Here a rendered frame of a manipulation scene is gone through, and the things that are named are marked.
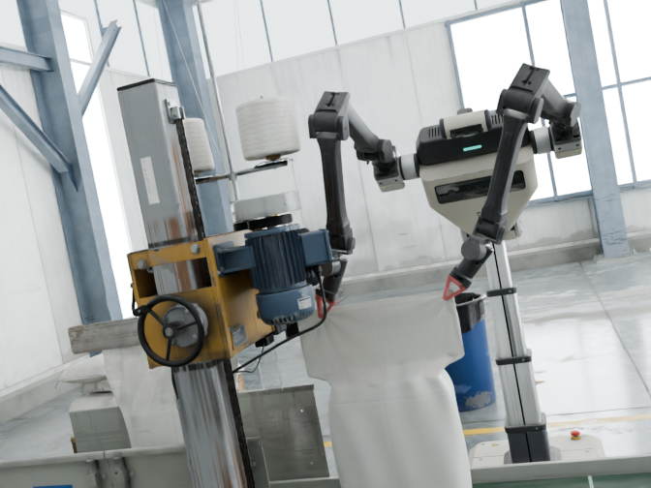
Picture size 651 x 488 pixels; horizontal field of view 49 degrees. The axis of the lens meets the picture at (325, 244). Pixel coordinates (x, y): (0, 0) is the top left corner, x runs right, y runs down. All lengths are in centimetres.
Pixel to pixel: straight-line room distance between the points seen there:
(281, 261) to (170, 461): 79
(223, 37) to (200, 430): 960
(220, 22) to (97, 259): 470
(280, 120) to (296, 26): 888
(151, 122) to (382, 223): 857
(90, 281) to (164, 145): 630
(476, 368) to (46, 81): 569
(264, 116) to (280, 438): 128
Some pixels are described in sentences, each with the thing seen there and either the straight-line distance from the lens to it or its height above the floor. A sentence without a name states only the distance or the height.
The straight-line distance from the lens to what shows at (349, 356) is 224.
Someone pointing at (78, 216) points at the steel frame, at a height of 175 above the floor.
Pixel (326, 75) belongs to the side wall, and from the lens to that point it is 1056.
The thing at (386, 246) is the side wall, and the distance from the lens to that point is 1033.
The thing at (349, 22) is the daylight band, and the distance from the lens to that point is 1061.
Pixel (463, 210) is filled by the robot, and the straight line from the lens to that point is 252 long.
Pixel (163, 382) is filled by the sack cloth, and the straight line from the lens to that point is 245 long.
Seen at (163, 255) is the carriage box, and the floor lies 132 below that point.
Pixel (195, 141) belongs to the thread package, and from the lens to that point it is 208.
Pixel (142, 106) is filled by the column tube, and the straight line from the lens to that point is 189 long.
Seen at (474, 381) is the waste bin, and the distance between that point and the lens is 440.
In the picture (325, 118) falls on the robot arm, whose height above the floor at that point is 160.
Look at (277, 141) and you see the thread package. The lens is 195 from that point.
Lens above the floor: 136
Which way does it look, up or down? 3 degrees down
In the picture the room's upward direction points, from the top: 11 degrees counter-clockwise
